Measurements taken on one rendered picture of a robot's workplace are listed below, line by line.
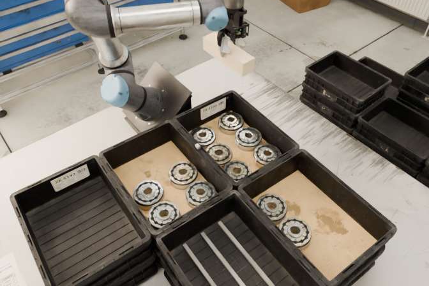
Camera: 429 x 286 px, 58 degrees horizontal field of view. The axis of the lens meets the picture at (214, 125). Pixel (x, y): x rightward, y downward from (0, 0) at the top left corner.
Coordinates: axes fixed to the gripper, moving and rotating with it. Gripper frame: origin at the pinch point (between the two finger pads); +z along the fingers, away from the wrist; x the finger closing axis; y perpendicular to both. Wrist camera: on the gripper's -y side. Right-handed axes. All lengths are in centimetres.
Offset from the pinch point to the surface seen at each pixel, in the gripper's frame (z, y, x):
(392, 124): 70, 38, 95
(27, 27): 50, -162, -37
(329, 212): 25, 65, -11
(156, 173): 26, 15, -46
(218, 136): 25.7, 15.1, -16.9
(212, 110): 20.7, 5.9, -12.4
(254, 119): 19.7, 20.8, -3.4
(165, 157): 25.8, 10.6, -39.2
